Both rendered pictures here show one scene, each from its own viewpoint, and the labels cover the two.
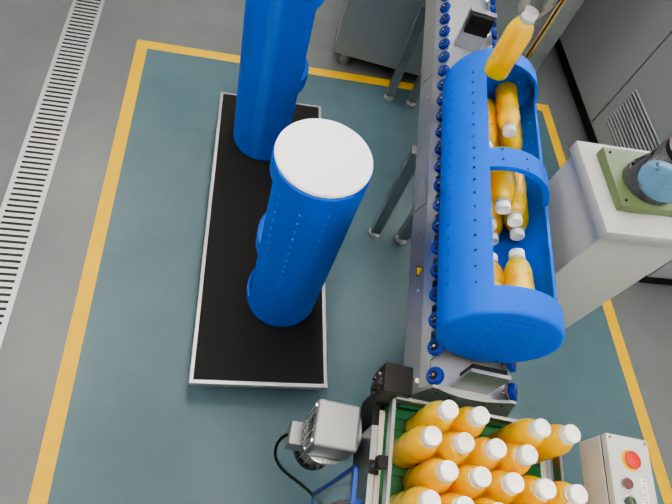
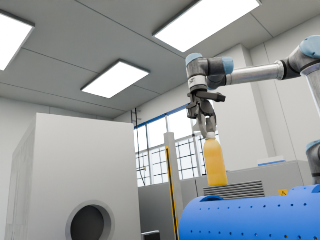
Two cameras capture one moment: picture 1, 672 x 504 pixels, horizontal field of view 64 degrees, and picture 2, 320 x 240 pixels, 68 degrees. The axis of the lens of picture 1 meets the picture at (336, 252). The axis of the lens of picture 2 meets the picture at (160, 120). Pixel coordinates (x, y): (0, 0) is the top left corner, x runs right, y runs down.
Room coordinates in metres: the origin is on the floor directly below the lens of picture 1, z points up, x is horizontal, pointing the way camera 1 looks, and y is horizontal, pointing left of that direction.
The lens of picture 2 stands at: (0.59, 0.34, 1.24)
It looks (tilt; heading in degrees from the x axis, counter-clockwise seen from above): 18 degrees up; 335
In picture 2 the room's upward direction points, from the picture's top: 6 degrees counter-clockwise
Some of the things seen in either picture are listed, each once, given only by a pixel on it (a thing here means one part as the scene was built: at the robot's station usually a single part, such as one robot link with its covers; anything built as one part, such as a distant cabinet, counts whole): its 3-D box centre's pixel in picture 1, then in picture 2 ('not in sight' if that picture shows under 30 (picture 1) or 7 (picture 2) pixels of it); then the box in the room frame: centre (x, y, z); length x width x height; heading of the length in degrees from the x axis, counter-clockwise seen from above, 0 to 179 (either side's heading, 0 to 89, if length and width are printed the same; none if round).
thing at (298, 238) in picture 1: (298, 240); not in sight; (1.00, 0.14, 0.59); 0.28 x 0.28 x 0.88
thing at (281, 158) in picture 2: not in sight; (271, 161); (2.34, -1.63, 1.48); 0.24 x 0.12 x 0.08; 30
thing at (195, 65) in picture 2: not in sight; (195, 67); (1.33, -0.20, 1.75); 0.09 x 0.08 x 0.11; 66
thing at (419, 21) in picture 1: (405, 55); not in sight; (2.55, 0.09, 0.31); 0.06 x 0.06 x 0.63; 13
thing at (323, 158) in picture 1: (324, 156); not in sight; (1.00, 0.14, 1.03); 0.28 x 0.28 x 0.01
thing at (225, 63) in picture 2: not in sight; (218, 68); (1.31, -0.29, 1.75); 0.11 x 0.11 x 0.08; 66
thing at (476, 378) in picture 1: (479, 379); not in sight; (0.59, -0.44, 0.99); 0.10 x 0.02 x 0.12; 103
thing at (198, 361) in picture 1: (265, 228); not in sight; (1.32, 0.34, 0.08); 1.50 x 0.52 x 0.15; 22
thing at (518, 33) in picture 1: (510, 46); (214, 160); (1.31, -0.20, 1.35); 0.07 x 0.07 x 0.19
